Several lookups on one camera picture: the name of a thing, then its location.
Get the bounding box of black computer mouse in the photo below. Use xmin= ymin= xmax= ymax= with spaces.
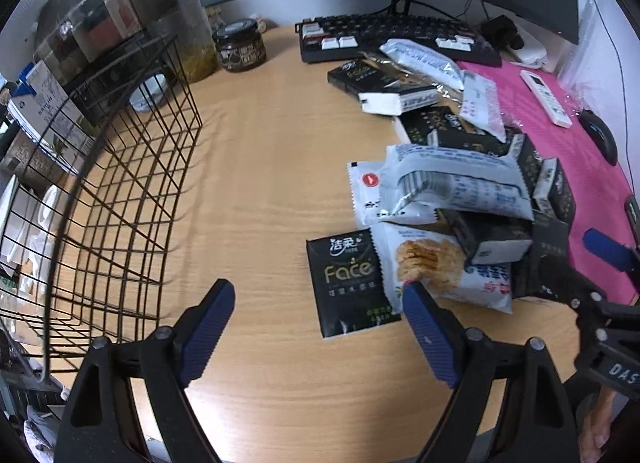
xmin=578 ymin=109 xmax=618 ymax=166

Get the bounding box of white remote control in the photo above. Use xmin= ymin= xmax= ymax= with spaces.
xmin=520 ymin=70 xmax=573 ymax=128

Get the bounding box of white snack bag near keyboard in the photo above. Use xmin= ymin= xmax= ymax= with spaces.
xmin=378 ymin=38 xmax=464 ymax=92

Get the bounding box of pink desk mat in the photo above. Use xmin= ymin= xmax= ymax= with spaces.
xmin=460 ymin=61 xmax=637 ymax=304

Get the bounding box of black mechanical keyboard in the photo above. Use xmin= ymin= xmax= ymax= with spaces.
xmin=295 ymin=14 xmax=502 ymax=67

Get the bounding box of person's right hand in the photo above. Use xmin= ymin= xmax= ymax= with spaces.
xmin=578 ymin=387 xmax=617 ymax=463

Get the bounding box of black tissue pack middle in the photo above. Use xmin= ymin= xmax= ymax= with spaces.
xmin=393 ymin=107 xmax=518 ymax=157

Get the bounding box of black Face tissue pack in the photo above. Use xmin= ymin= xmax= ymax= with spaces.
xmin=306 ymin=229 xmax=401 ymax=339

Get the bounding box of white sachet with red logo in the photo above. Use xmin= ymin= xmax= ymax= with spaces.
xmin=347 ymin=161 xmax=392 ymax=229

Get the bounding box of dark glass jar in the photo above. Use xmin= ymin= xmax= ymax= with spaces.
xmin=213 ymin=18 xmax=267 ymax=73

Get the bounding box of dark acrylic organizer shelf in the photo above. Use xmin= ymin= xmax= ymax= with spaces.
xmin=34 ymin=0 xmax=178 ymax=113

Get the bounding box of black box on mat edge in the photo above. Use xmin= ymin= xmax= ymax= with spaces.
xmin=509 ymin=133 xmax=576 ymax=227

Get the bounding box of white blue water carton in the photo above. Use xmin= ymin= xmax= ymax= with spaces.
xmin=9 ymin=61 xmax=96 ymax=175

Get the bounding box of rice cracker snack bag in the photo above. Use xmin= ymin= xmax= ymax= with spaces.
xmin=370 ymin=223 xmax=512 ymax=313

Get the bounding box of white narrow snack packet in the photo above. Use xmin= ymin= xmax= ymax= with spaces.
xmin=459 ymin=70 xmax=506 ymax=144

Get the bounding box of clear glass with liquid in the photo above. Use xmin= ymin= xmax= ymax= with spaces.
xmin=176 ymin=1 xmax=218 ymax=84

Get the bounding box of black white tissue box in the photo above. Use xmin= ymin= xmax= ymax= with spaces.
xmin=328 ymin=59 xmax=439 ymax=116

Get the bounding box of large white snack bag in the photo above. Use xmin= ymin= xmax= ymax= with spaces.
xmin=380 ymin=144 xmax=534 ymax=225

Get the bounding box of black wire basket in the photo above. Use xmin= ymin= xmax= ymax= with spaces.
xmin=1 ymin=36 xmax=203 ymax=379

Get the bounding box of small ceramic bowl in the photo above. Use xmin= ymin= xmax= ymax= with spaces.
xmin=129 ymin=73 xmax=168 ymax=112

